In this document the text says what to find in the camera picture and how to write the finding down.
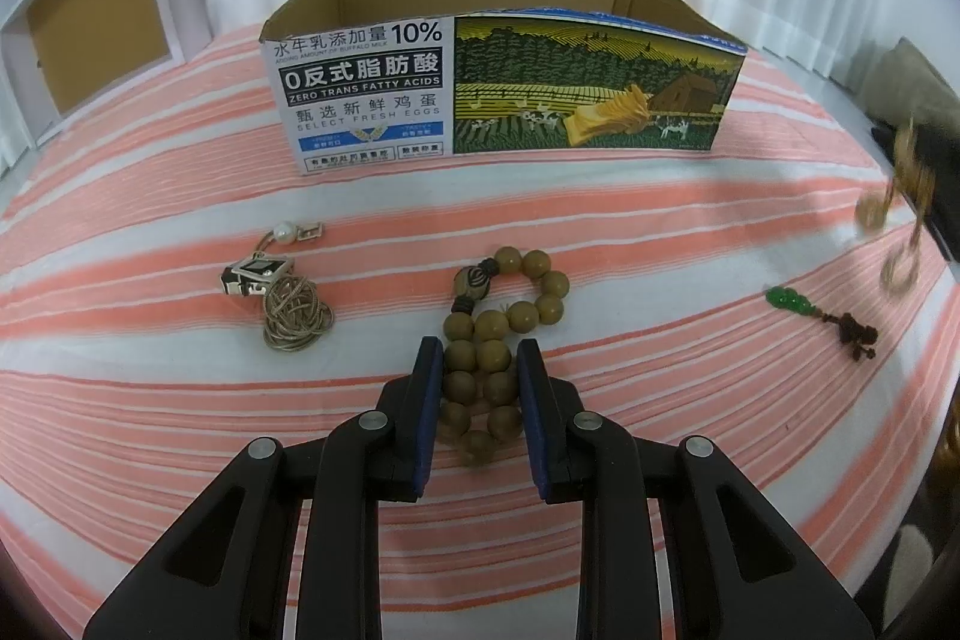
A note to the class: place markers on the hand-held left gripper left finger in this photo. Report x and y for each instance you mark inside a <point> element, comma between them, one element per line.
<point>427,415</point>

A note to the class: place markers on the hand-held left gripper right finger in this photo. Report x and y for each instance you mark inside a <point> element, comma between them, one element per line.
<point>536,415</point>

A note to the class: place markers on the printed cardboard box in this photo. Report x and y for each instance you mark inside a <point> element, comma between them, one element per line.
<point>585,85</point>

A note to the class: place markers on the pink white striped blanket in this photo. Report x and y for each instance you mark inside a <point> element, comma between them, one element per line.
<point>637,235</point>

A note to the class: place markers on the green pendant with brown tassel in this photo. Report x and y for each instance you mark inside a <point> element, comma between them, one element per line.
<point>787,299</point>

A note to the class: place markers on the beige plush cushion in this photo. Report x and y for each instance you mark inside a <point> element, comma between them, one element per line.
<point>919,81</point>

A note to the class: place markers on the shallow white cardboard box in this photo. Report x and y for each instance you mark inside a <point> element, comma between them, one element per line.
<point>97,10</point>

